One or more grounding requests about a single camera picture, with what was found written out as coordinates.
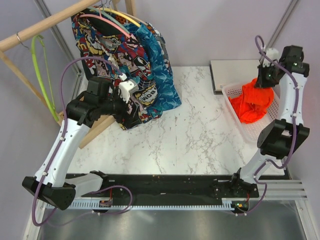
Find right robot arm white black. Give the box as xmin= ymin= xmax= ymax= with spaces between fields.
xmin=229 ymin=45 xmax=310 ymax=197

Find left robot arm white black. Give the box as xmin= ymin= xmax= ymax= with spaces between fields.
xmin=22 ymin=74 xmax=138 ymax=210

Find aluminium frame profile right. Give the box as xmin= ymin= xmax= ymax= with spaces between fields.
xmin=260 ymin=0 xmax=300 ymax=49

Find pink clothes hanger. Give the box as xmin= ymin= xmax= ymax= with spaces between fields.
xmin=79 ymin=14 xmax=131 ymax=39

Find yellow clothes hanger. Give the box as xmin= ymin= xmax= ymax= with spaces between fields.
xmin=99 ymin=7 xmax=148 ymax=28

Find mint green clothes hanger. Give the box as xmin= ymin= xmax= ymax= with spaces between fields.
xmin=88 ymin=7 xmax=130 ymax=35

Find aluminium frame profile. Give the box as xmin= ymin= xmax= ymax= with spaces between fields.
xmin=34 ymin=0 xmax=74 ymax=62
xmin=260 ymin=0 xmax=300 ymax=49

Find grey flat box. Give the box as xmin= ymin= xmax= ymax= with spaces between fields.
xmin=209 ymin=59 xmax=260 ymax=95

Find white plastic basket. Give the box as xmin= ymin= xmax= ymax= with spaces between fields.
xmin=221 ymin=82 xmax=280 ymax=144

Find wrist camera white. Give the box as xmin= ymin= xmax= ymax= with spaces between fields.
xmin=259 ymin=47 xmax=280 ymax=68
xmin=118 ymin=79 xmax=139 ymax=104

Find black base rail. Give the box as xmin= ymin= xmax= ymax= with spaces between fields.
xmin=82 ymin=172 xmax=261 ymax=201

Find aluminium frame profile left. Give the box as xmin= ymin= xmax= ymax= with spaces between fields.
xmin=34 ymin=0 xmax=74 ymax=62

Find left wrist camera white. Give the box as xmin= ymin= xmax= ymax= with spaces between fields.
xmin=118 ymin=79 xmax=139 ymax=104

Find wooden clothes rack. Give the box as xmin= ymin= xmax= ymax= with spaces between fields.
xmin=0 ymin=0 xmax=137 ymax=150

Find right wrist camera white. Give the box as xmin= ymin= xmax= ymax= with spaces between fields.
xmin=259 ymin=47 xmax=280 ymax=68

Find orange mesh shorts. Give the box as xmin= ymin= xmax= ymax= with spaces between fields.
xmin=228 ymin=78 xmax=274 ymax=124

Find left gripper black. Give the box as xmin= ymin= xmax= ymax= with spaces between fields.
xmin=99 ymin=86 xmax=142 ymax=129

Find comic print shorts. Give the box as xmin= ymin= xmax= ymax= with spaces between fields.
xmin=71 ymin=8 xmax=163 ymax=130

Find white slotted cable duct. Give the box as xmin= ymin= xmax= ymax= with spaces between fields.
xmin=69 ymin=197 xmax=253 ymax=210

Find blue leaf print shorts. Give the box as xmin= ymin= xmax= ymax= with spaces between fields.
xmin=136 ymin=23 xmax=182 ymax=112

